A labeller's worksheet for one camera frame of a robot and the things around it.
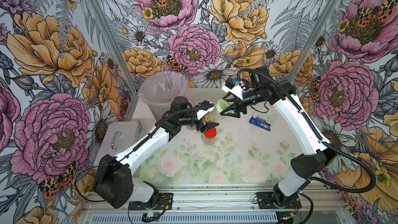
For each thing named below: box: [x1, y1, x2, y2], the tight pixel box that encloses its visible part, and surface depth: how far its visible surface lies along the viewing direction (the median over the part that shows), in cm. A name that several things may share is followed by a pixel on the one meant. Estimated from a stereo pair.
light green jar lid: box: [215, 98, 231, 114], surface depth 66 cm
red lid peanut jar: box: [203, 127, 218, 146], surface depth 93 cm
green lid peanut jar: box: [202, 100, 230, 124], surface depth 66 cm
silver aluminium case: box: [93, 121, 143, 166], surface depth 81 cm
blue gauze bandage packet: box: [248, 116, 272, 132], surface depth 103 cm
